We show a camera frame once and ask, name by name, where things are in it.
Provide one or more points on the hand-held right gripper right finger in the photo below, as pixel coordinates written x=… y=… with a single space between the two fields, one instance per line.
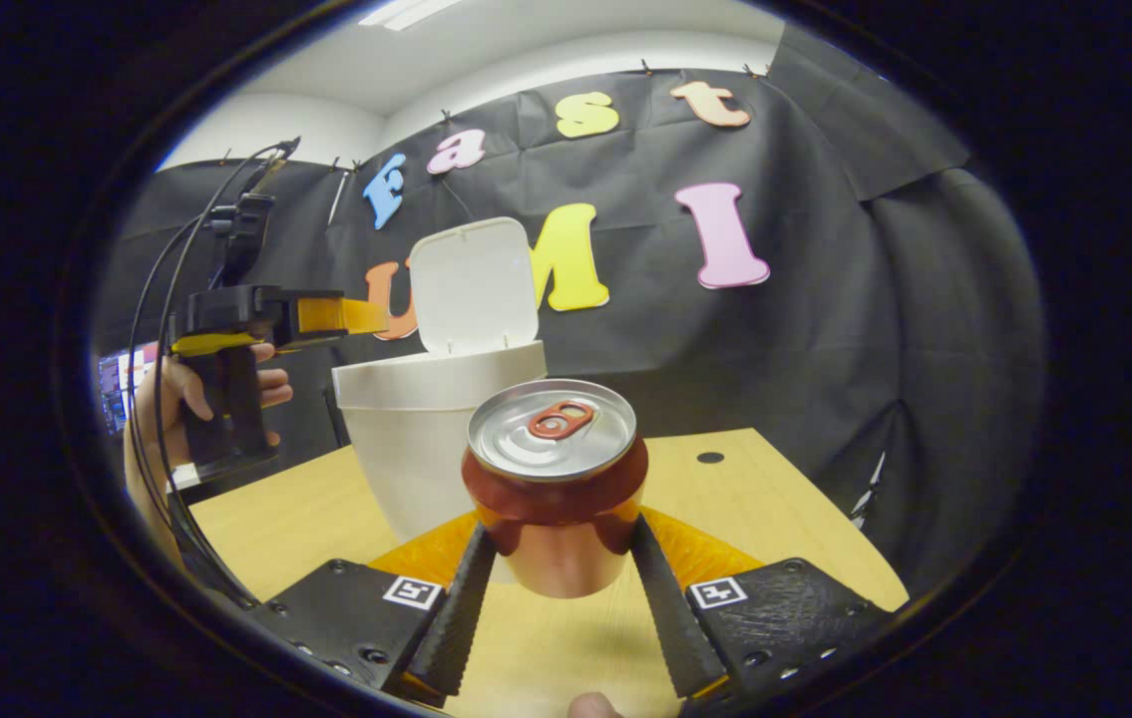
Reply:
x=670 y=618

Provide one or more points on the ceiling light panel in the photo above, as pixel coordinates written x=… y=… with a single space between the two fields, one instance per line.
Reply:
x=411 y=10

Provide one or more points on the red pop can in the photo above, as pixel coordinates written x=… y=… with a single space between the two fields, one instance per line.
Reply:
x=556 y=499

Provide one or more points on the black backdrop cloth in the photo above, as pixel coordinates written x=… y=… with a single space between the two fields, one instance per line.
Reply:
x=825 y=299

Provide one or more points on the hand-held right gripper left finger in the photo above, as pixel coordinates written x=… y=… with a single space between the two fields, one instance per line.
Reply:
x=456 y=618

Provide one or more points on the computer monitor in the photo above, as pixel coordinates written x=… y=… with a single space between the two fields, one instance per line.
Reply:
x=112 y=394

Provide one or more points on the wooden desktop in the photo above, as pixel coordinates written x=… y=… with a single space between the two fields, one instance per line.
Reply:
x=755 y=519

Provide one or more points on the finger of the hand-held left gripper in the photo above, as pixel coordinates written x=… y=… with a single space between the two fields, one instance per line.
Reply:
x=341 y=316

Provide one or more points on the white desktop garbage bin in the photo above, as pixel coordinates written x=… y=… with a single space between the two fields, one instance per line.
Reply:
x=406 y=449

